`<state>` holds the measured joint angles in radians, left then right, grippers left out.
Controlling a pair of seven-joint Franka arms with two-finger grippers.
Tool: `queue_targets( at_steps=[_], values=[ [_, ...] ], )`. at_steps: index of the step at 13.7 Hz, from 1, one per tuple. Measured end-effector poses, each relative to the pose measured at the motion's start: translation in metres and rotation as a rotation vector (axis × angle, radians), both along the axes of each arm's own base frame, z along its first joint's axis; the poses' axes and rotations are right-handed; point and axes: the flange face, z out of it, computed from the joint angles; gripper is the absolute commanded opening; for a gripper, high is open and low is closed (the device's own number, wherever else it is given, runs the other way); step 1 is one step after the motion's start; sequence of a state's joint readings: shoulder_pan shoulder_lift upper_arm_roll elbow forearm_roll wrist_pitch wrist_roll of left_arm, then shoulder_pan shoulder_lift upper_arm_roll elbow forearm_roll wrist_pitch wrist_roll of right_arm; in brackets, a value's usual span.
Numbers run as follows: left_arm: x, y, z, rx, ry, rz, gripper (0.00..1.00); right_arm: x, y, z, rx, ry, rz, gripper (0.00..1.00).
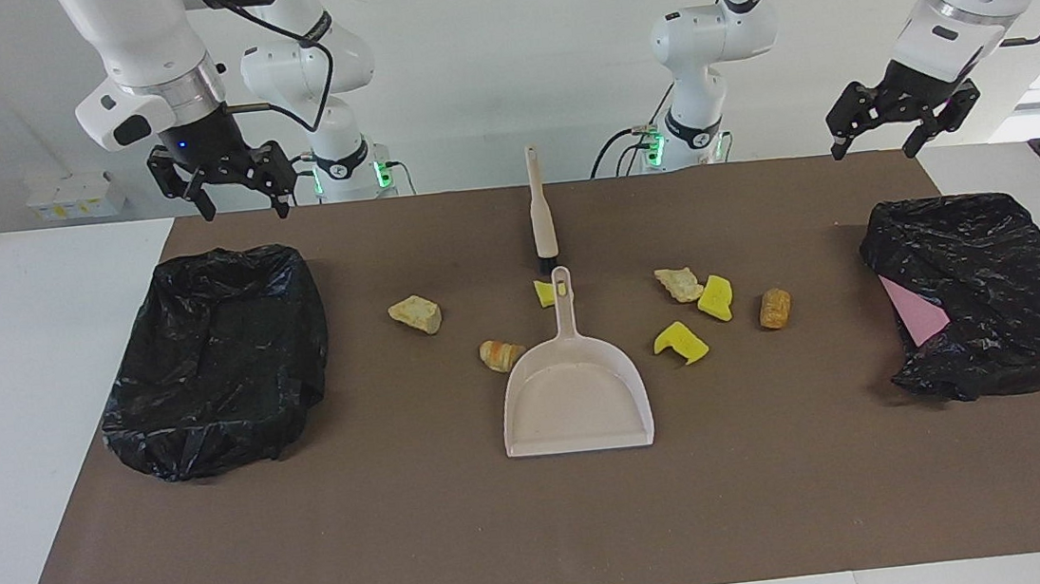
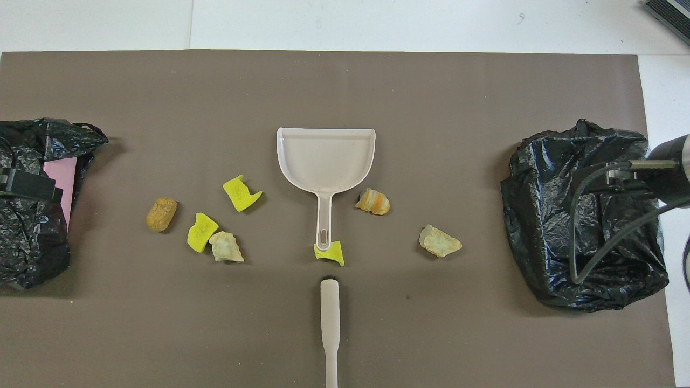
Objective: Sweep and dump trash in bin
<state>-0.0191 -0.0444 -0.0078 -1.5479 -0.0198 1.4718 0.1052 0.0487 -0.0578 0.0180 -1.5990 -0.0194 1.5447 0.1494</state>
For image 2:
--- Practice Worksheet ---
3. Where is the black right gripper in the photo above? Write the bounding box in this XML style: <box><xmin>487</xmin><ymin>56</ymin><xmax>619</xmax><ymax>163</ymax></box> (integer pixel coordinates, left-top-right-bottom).
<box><xmin>579</xmin><ymin>162</ymin><xmax>653</xmax><ymax>195</ymax></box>

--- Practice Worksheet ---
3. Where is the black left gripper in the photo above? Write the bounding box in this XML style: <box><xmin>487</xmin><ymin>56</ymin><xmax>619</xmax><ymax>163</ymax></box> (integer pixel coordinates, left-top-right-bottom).
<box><xmin>0</xmin><ymin>168</ymin><xmax>63</xmax><ymax>203</ymax></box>

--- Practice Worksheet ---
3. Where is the brown bread roll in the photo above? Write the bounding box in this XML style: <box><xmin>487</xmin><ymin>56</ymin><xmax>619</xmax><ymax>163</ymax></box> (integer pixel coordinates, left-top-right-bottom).
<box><xmin>146</xmin><ymin>197</ymin><xmax>178</xmax><ymax>233</ymax></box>

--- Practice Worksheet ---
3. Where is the pale green trash chunk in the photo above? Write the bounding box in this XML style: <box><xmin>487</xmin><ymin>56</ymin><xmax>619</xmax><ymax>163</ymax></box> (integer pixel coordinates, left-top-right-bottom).
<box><xmin>419</xmin><ymin>224</ymin><xmax>463</xmax><ymax>258</ymax></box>

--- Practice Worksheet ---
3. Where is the pale trash lump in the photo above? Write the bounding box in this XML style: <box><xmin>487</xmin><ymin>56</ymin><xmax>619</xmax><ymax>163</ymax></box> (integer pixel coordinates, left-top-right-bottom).
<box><xmin>209</xmin><ymin>231</ymin><xmax>245</xmax><ymax>264</ymax></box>

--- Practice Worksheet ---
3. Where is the notched yellow sponge piece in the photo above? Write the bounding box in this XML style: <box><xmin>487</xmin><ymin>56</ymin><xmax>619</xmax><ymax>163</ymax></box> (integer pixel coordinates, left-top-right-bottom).
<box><xmin>223</xmin><ymin>175</ymin><xmax>263</xmax><ymax>212</ymax></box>

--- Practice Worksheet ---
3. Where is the orange striped croissant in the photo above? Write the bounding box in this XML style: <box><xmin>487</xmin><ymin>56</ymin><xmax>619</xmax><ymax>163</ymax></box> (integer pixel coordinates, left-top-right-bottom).
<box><xmin>355</xmin><ymin>188</ymin><xmax>391</xmax><ymax>216</ymax></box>

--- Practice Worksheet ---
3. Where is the beige plastic dustpan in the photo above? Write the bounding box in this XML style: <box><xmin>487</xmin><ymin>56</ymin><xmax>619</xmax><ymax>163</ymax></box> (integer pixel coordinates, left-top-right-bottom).
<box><xmin>277</xmin><ymin>127</ymin><xmax>376</xmax><ymax>252</ymax></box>

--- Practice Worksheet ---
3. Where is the small yellow sponge wedge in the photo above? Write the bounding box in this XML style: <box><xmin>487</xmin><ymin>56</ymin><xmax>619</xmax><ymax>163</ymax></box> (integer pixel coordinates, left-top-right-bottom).
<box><xmin>314</xmin><ymin>240</ymin><xmax>344</xmax><ymax>267</ymax></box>

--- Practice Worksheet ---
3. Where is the white brush handle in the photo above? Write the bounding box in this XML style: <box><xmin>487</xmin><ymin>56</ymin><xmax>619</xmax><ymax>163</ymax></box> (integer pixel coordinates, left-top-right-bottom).
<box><xmin>320</xmin><ymin>275</ymin><xmax>341</xmax><ymax>388</ymax></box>

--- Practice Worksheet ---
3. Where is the black bag bin with pink box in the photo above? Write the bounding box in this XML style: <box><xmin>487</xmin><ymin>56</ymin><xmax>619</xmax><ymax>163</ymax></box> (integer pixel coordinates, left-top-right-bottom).
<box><xmin>0</xmin><ymin>117</ymin><xmax>109</xmax><ymax>290</ymax></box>

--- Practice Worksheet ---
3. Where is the black bag lined trash bin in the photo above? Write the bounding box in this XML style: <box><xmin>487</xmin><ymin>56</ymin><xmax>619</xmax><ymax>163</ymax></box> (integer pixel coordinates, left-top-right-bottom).
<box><xmin>500</xmin><ymin>119</ymin><xmax>670</xmax><ymax>312</ymax></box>

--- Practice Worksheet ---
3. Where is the pink box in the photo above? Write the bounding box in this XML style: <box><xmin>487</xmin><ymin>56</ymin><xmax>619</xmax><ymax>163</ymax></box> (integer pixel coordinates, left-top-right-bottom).
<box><xmin>43</xmin><ymin>157</ymin><xmax>77</xmax><ymax>227</ymax></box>

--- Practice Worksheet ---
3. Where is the dark ribbed device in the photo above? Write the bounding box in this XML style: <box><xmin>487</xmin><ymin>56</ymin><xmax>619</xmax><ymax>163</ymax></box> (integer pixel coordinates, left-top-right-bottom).
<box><xmin>643</xmin><ymin>0</ymin><xmax>690</xmax><ymax>46</ymax></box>

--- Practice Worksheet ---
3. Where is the brown table mat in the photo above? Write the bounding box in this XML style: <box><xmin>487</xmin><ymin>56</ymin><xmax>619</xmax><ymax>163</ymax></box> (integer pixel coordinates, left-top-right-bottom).
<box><xmin>0</xmin><ymin>50</ymin><xmax>676</xmax><ymax>388</ymax></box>

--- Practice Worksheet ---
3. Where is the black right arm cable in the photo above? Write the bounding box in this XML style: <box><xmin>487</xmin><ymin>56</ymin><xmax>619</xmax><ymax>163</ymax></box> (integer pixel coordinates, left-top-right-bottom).
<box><xmin>570</xmin><ymin>162</ymin><xmax>690</xmax><ymax>294</ymax></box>

